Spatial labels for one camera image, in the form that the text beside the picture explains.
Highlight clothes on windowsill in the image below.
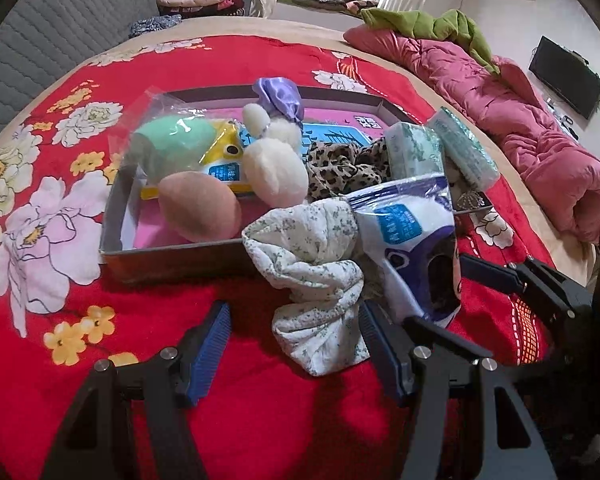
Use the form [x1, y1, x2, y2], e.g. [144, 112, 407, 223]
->
[279, 0, 381, 15]

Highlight pink makeup sponge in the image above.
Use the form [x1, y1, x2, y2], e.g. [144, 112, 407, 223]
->
[158, 171, 242, 244]

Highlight yellow cartoon packet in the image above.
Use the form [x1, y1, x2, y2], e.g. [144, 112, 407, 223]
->
[140, 119, 261, 200]

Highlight white plush rabbit purple hat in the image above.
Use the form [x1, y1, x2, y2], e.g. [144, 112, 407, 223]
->
[241, 77, 311, 207]

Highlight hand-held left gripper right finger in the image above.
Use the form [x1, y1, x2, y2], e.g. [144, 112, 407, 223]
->
[358, 301, 557, 480]

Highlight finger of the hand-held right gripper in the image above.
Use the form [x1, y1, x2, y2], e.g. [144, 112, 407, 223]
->
[402, 315, 493, 361]
[459, 254, 596, 331]

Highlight green tissue pack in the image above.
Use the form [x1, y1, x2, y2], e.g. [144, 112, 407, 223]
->
[425, 106, 501, 192]
[384, 122, 447, 182]

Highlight clear plastic bag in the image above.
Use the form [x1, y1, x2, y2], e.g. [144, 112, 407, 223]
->
[111, 87, 221, 183]

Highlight green cloth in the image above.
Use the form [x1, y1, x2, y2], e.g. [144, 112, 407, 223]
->
[361, 7, 501, 76]

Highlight red floral blanket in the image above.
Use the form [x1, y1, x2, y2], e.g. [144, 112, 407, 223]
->
[0, 35, 556, 480]

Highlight leopard print scrunchie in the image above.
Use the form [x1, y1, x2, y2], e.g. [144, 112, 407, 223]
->
[305, 137, 393, 202]

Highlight brown cardboard box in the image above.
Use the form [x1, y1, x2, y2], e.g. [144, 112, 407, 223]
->
[98, 85, 495, 287]

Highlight black television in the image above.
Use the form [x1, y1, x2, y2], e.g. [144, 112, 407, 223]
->
[528, 36, 600, 120]

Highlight dark floral cloth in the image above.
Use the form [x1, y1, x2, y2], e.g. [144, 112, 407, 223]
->
[129, 14, 183, 39]

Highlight pink quilt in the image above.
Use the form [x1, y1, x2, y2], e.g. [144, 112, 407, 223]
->
[343, 29, 600, 246]

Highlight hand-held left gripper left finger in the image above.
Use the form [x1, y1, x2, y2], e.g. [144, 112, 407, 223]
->
[39, 301, 233, 480]

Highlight beige floral cloth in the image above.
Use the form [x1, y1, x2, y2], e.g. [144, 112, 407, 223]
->
[241, 197, 377, 377]

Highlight blue cartoon packet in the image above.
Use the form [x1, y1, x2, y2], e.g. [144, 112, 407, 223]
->
[346, 172, 465, 328]

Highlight grey quilted sofa cover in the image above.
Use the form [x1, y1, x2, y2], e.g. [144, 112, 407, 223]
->
[0, 0, 161, 156]

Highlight green makeup sponge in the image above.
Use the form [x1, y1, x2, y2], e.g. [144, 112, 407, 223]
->
[130, 115, 217, 181]

